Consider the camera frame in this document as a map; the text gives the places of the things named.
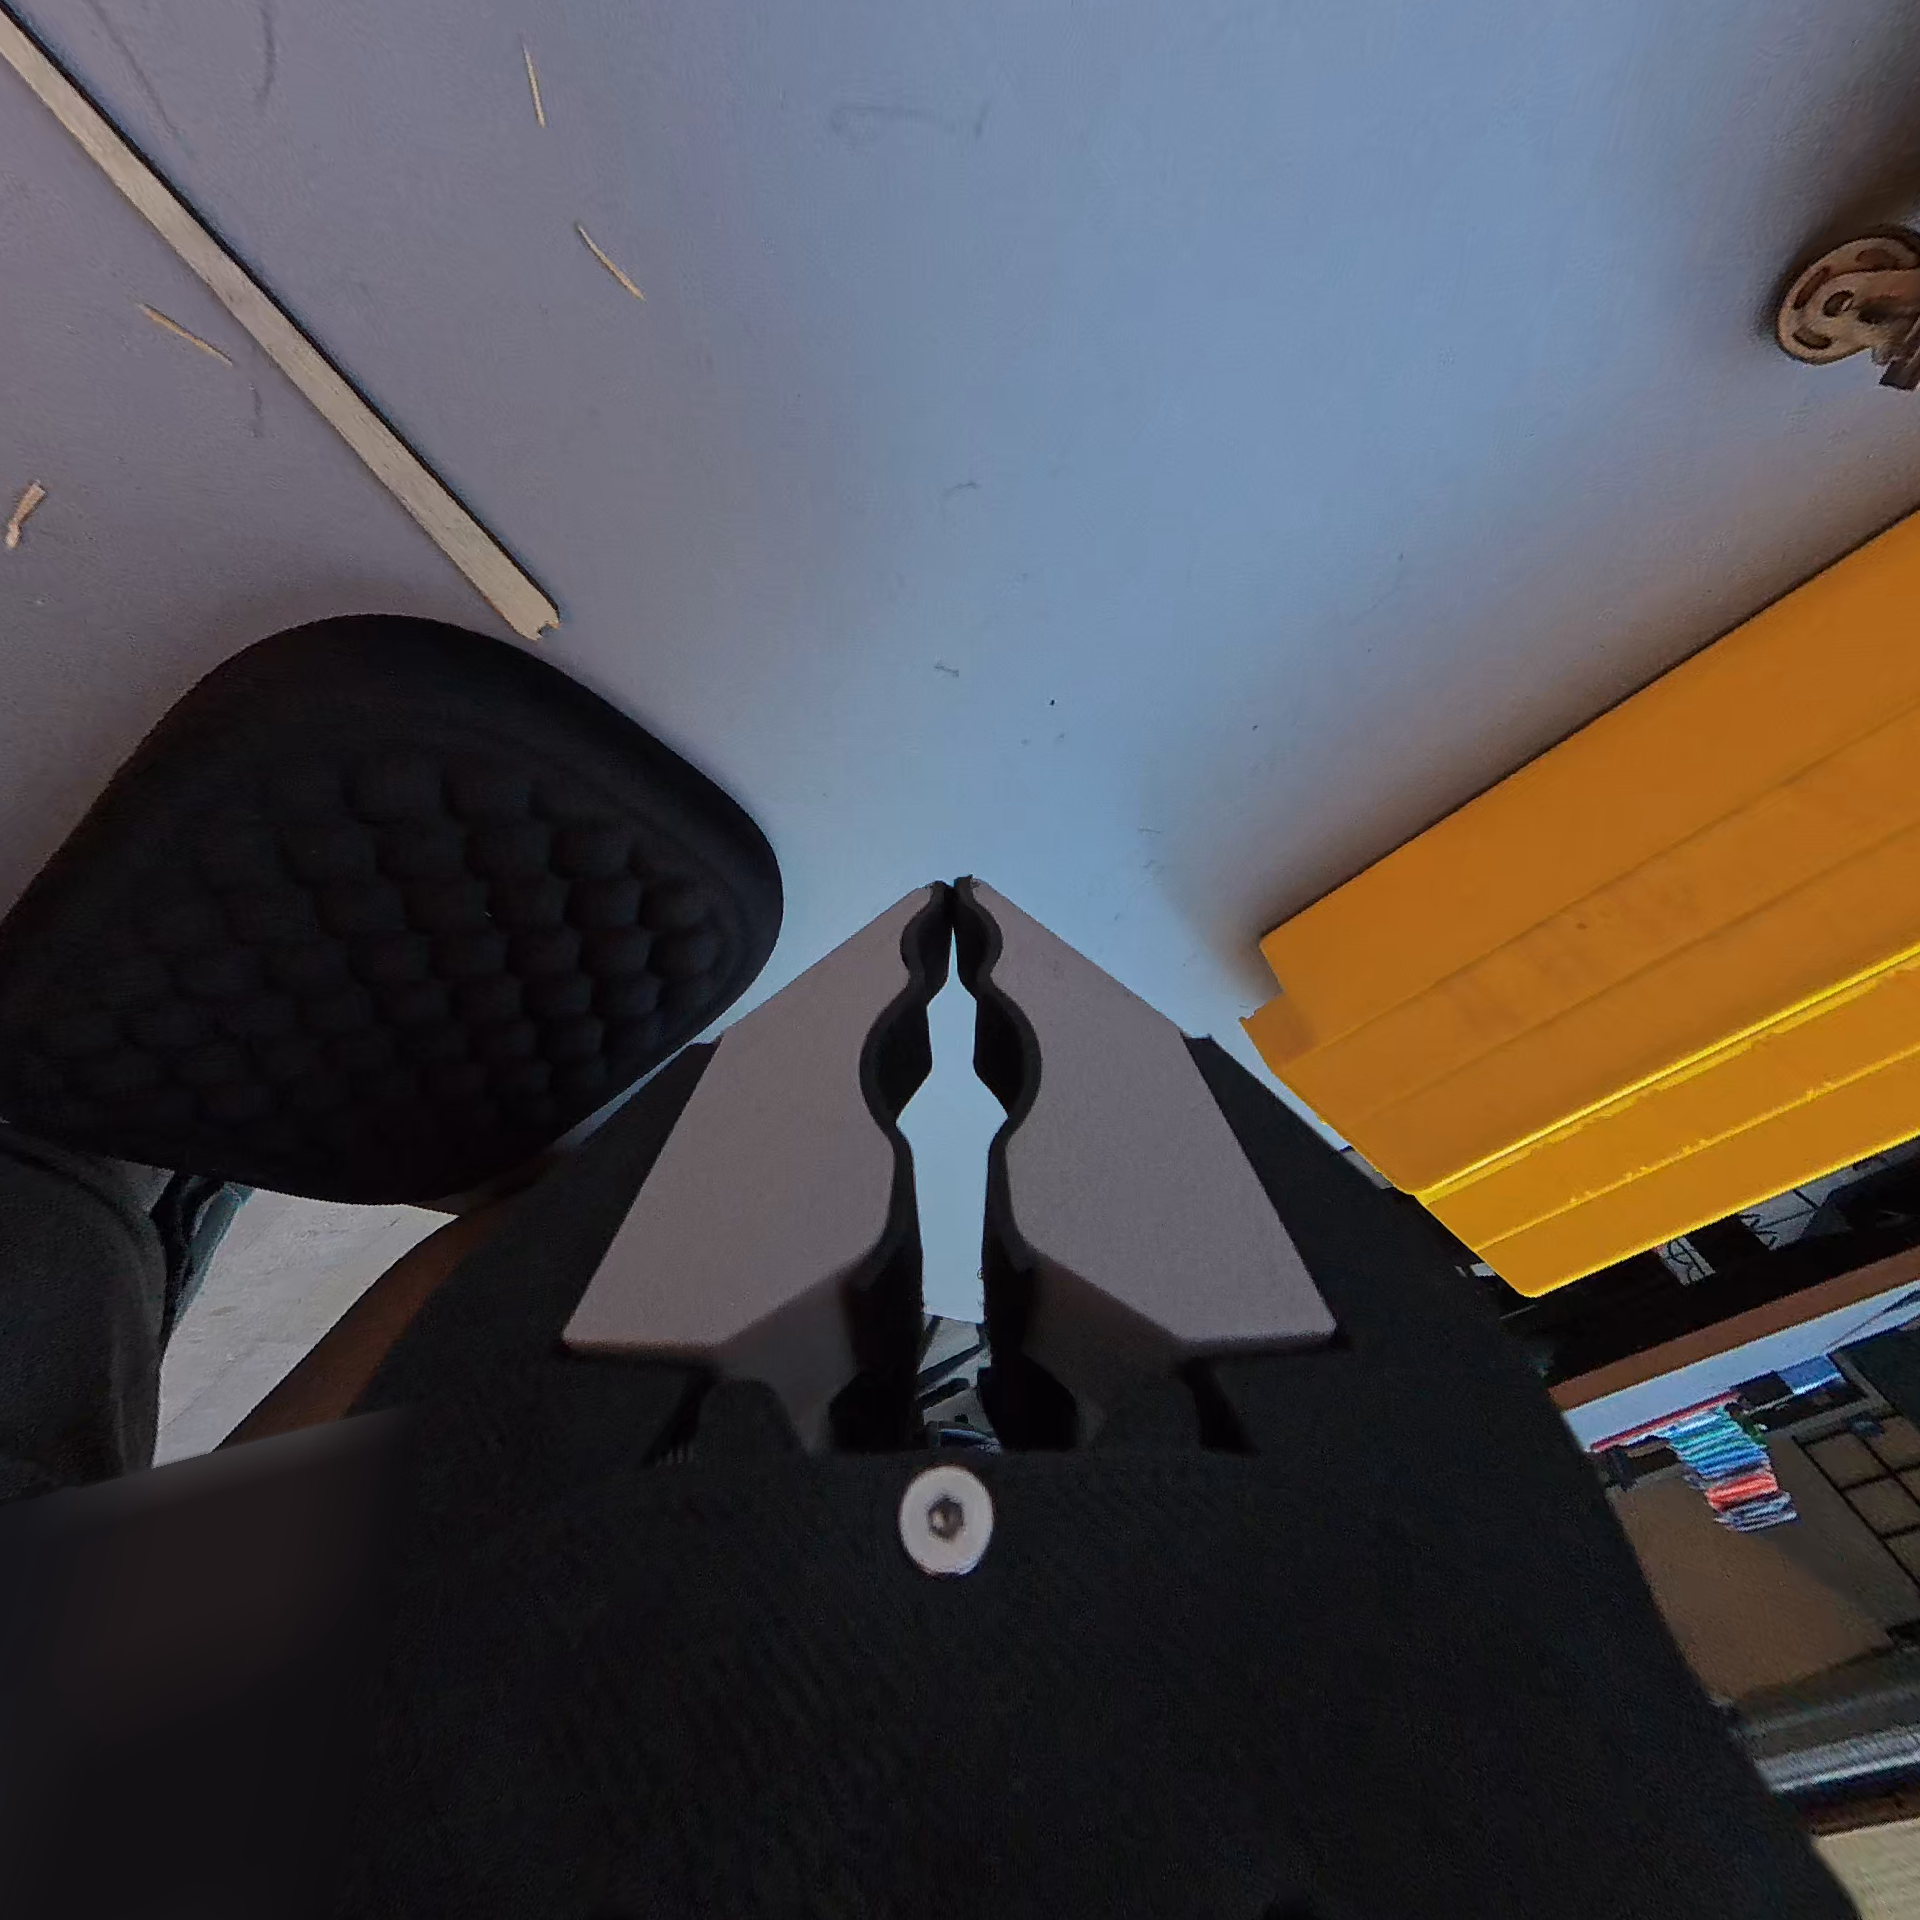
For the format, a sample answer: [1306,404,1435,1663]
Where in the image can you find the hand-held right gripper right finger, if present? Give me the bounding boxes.
[952,873,1340,1452]

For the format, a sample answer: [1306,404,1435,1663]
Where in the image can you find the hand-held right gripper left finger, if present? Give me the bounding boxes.
[562,878,960,1452]

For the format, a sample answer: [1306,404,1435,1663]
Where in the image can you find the round wooden disc with holes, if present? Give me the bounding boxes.
[1776,224,1920,393]

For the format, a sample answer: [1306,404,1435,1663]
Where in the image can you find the grey desk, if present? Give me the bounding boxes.
[0,0,1920,1321]

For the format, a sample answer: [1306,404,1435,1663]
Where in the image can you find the black bumpy pad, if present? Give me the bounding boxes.
[0,615,783,1211]

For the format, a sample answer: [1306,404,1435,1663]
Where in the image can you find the yellow plastic bin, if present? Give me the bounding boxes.
[1240,509,1920,1121]
[1349,929,1920,1299]

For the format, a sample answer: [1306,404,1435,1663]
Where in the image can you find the colourful stacked items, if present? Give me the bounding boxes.
[1662,1406,1801,1533]

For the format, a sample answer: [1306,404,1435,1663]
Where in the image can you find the person's dark clothing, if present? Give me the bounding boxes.
[0,1133,181,1502]

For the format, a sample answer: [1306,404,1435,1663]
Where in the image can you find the long plywood strip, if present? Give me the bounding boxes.
[0,15,561,640]

